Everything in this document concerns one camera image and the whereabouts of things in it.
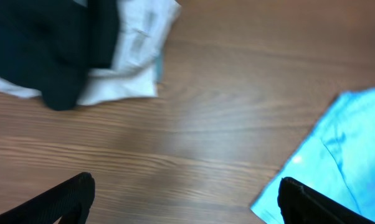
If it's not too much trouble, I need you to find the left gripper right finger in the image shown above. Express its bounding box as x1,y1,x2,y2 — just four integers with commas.
277,177,375,224

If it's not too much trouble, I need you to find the beige folded garment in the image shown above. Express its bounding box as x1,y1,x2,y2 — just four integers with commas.
0,0,182,107

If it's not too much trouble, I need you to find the light blue printed t-shirt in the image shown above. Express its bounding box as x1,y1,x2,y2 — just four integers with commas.
251,88,375,223

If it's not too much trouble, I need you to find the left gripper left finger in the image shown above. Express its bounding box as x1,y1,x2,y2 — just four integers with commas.
0,172,95,224

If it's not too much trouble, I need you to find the dark navy folded garment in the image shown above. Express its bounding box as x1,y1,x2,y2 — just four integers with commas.
0,0,120,111

